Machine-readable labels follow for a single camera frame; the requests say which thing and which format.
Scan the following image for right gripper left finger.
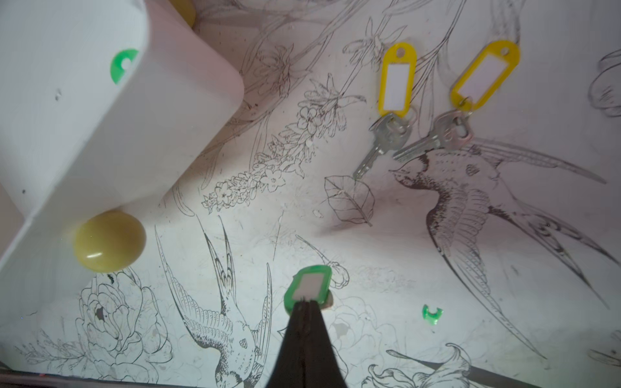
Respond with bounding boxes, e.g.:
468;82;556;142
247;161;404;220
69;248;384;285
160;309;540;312
267;302;307;388

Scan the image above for white drawer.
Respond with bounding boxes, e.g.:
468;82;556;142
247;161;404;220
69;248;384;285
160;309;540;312
1;1;244;268

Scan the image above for key with green tag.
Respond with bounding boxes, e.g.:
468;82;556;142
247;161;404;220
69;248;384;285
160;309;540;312
283;265;333;315

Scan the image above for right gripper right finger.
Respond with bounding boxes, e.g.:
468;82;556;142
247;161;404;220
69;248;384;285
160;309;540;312
304;301;346;388

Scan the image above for keys with yellow tag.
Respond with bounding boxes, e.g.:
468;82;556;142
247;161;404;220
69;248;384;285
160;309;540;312
353;42;417;180

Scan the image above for small green plastic fragment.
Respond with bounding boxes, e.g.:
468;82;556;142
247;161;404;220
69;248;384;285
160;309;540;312
421;304;444;326

